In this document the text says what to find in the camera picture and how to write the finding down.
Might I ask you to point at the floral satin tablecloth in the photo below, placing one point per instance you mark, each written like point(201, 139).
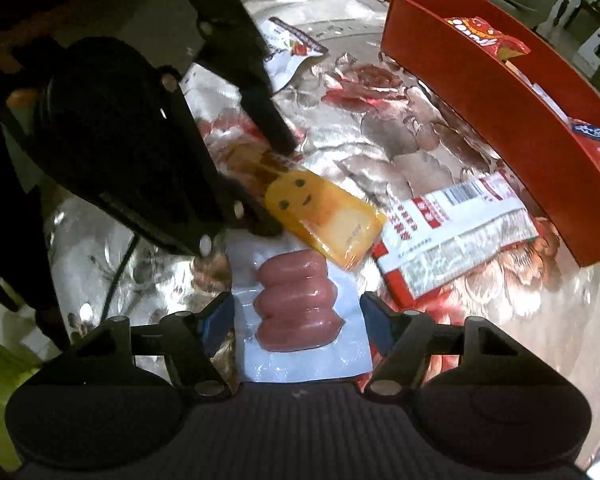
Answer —
point(380, 125)

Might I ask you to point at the red white packet with barcode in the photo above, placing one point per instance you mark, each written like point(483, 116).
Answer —
point(455, 230)

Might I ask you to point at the clear packet of pink sausages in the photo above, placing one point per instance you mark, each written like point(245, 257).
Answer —
point(295, 305)

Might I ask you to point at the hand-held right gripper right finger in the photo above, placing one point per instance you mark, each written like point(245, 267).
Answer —
point(377, 317)

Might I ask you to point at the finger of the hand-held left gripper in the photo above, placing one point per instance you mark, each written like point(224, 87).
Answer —
point(257, 90)
point(260, 221)

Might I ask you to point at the red packet with blue label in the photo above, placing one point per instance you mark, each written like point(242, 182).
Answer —
point(597, 137)

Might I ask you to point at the red rectangular box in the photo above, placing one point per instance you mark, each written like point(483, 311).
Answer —
point(505, 125)

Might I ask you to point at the red orange snack packet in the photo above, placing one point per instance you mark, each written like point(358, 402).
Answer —
point(485, 35)

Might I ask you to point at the white packet with red print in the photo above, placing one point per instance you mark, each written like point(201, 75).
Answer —
point(292, 45)

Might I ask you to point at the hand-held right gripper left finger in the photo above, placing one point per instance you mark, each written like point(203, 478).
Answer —
point(217, 320)

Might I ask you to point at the yellow orange cracker packet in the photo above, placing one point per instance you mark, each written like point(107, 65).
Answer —
point(330, 215)

